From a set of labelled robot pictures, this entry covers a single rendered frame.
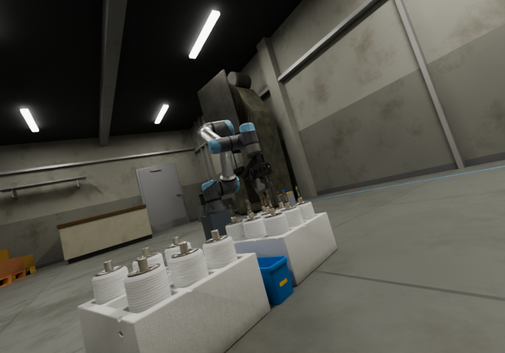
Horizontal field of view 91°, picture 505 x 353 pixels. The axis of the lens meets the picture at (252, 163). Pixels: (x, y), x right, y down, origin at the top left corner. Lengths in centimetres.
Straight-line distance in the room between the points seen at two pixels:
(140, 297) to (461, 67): 366
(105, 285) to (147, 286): 24
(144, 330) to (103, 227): 591
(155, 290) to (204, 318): 14
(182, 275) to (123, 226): 583
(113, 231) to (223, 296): 585
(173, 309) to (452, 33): 374
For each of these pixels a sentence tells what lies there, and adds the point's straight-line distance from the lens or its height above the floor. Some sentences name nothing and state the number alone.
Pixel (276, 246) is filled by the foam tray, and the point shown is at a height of 15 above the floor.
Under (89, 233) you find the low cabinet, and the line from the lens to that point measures 651.
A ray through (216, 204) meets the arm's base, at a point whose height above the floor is 36.
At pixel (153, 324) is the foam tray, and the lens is 65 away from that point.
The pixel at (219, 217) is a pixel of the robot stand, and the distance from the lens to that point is 173.
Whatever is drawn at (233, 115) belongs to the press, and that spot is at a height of 180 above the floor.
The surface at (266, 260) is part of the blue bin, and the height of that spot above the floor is 11.
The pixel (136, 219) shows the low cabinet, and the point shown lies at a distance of 657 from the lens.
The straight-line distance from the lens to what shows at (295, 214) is 111.
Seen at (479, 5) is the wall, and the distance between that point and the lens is 386.
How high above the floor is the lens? 36
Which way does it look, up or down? 7 degrees up
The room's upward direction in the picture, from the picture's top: 16 degrees counter-clockwise
